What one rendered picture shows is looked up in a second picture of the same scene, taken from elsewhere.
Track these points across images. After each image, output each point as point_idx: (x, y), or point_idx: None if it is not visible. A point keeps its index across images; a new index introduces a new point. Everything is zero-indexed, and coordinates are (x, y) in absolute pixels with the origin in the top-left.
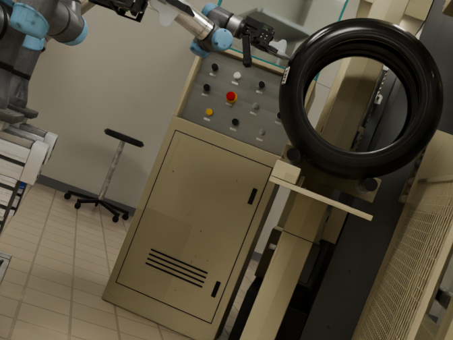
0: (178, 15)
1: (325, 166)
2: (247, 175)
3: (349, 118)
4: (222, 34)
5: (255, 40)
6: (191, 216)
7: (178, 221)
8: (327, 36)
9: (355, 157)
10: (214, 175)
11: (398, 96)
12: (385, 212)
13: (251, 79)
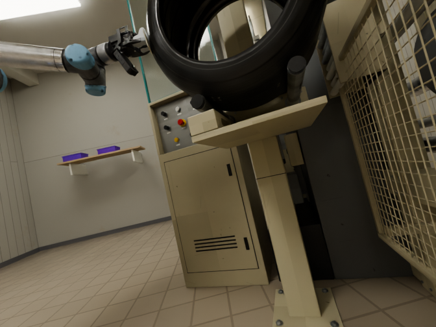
0: (19, 58)
1: (236, 89)
2: (218, 159)
3: None
4: (71, 49)
5: (121, 46)
6: (203, 205)
7: (198, 214)
8: None
9: (257, 50)
10: (200, 172)
11: None
12: (324, 118)
13: (186, 105)
